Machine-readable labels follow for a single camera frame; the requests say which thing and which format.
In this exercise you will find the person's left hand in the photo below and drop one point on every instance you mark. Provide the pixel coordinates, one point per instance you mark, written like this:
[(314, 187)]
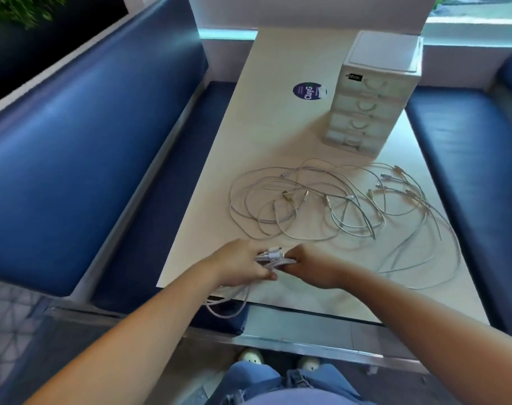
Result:
[(234, 261)]

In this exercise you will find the person's right forearm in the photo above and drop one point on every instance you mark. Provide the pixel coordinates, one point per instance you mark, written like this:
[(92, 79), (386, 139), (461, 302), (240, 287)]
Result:
[(429, 333)]

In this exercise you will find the black planter box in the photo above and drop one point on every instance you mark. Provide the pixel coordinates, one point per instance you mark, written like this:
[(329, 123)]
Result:
[(49, 50)]

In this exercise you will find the round purple sticker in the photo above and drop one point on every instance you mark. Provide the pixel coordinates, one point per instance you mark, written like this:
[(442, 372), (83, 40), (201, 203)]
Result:
[(310, 91)]

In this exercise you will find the white table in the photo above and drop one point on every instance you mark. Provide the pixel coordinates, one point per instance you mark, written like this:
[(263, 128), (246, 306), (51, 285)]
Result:
[(272, 130)]

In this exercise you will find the person's lilac shirt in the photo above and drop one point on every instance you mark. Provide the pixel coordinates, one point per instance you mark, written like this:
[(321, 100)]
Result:
[(281, 399)]

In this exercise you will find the person's white shoe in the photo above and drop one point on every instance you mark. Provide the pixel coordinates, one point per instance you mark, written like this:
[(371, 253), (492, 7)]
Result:
[(251, 356), (310, 363)]

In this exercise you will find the person's left white shoe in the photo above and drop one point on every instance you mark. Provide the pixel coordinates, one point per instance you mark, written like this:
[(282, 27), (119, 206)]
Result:
[(251, 356)]

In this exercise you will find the blue padded bench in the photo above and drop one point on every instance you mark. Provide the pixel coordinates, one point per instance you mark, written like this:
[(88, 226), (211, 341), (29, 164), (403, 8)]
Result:
[(70, 164), (471, 164)]

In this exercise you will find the person's right white shoe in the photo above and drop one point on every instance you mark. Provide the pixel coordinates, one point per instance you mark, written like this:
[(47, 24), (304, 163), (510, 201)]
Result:
[(310, 363)]

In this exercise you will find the glass window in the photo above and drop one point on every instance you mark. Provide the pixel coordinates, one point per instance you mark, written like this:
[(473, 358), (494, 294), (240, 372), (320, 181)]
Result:
[(479, 6)]

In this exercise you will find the person's left forearm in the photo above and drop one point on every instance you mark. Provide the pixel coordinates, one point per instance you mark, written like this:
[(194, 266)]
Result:
[(133, 345)]

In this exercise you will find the white mini drawer cabinet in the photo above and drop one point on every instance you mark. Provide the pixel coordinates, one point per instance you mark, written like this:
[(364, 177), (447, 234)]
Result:
[(386, 50)]

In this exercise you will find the green leafy plants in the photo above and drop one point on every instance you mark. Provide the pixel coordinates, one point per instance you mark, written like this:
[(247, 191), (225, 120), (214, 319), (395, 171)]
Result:
[(19, 8)]

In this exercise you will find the white roller blind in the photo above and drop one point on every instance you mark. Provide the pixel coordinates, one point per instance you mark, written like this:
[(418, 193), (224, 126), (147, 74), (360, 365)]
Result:
[(310, 12)]

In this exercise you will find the person's blue trousers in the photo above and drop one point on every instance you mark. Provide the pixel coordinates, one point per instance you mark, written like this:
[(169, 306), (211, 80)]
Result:
[(256, 377)]

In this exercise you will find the person's right hand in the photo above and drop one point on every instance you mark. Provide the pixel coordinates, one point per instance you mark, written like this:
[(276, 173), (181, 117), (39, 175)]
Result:
[(315, 269)]

